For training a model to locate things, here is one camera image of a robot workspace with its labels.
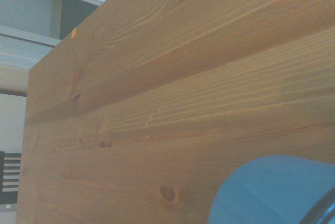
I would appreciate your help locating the blue mug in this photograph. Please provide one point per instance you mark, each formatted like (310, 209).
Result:
(267, 190)

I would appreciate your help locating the small orange tape piece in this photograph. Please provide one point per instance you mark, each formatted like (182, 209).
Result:
(74, 33)

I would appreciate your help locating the black slatted object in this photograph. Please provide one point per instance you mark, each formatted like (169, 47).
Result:
(9, 195)

